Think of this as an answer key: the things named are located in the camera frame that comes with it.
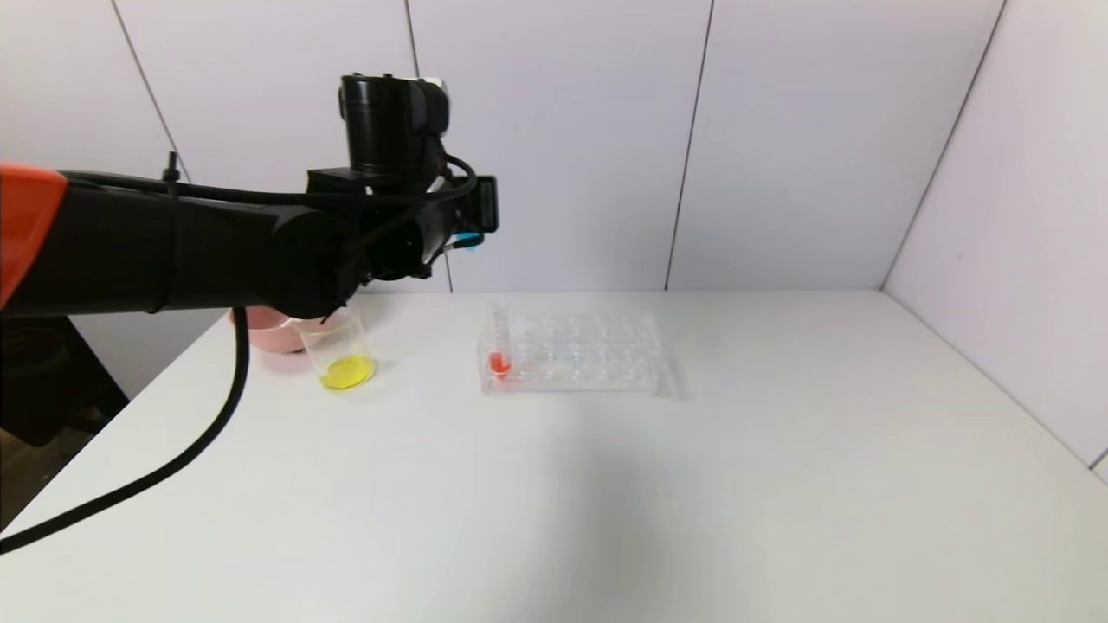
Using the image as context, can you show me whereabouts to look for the test tube with red pigment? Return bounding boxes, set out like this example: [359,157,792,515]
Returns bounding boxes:
[483,303,514,382]

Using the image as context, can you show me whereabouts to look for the pink plastic bowl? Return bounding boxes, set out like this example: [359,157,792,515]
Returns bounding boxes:
[229,307,306,354]

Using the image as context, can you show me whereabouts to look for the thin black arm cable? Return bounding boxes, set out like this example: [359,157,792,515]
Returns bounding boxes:
[0,307,252,555]

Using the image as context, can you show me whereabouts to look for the clear acrylic test tube rack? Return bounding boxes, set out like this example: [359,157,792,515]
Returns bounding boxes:
[478,310,665,399]

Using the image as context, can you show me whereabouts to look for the clear glass beaker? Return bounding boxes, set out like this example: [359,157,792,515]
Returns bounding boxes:
[293,303,378,393]

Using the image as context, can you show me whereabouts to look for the dark cabinet beside table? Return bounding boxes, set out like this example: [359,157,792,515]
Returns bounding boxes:
[0,317,131,449]

